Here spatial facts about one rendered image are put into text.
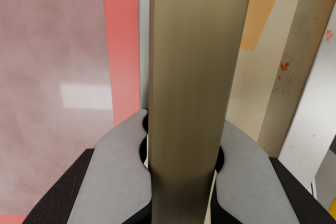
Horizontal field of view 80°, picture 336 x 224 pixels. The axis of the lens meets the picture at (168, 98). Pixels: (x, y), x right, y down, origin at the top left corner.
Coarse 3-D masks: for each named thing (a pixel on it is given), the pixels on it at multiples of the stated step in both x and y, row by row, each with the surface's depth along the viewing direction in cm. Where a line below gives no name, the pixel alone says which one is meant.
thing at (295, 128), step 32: (320, 0) 12; (320, 32) 12; (288, 64) 15; (320, 64) 13; (288, 96) 15; (320, 96) 14; (288, 128) 15; (320, 128) 15; (288, 160) 16; (320, 160) 16
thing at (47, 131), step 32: (0, 96) 18; (32, 96) 18; (64, 96) 18; (96, 96) 18; (128, 96) 18; (0, 128) 19; (32, 128) 19; (64, 128) 19; (96, 128) 19; (0, 160) 21; (32, 160) 21; (64, 160) 21; (0, 192) 23; (32, 192) 23
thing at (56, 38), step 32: (0, 0) 15; (32, 0) 15; (64, 0) 15; (96, 0) 15; (128, 0) 15; (0, 32) 15; (32, 32) 15; (64, 32) 15; (96, 32) 15; (128, 32) 16; (0, 64) 17; (32, 64) 17; (64, 64) 17; (96, 64) 17; (128, 64) 17
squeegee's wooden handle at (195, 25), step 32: (160, 0) 6; (192, 0) 6; (224, 0) 6; (160, 32) 6; (192, 32) 6; (224, 32) 6; (160, 64) 6; (192, 64) 6; (224, 64) 6; (160, 96) 7; (192, 96) 7; (224, 96) 7; (160, 128) 7; (192, 128) 7; (160, 160) 8; (192, 160) 8; (160, 192) 9; (192, 192) 9
